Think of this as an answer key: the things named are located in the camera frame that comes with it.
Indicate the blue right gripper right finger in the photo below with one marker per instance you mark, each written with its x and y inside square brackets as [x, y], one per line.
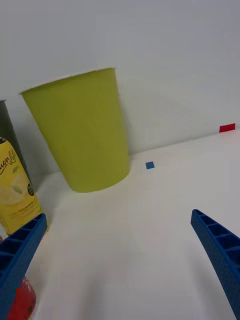
[222, 252]

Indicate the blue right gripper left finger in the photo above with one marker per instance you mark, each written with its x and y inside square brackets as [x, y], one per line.
[20, 252]

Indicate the red drink can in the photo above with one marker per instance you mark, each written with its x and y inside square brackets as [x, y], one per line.
[25, 302]

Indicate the yellow plastic bottle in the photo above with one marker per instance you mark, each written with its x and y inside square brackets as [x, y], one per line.
[17, 195]

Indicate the yellow-green plastic waste bin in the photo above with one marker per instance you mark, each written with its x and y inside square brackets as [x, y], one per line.
[82, 137]

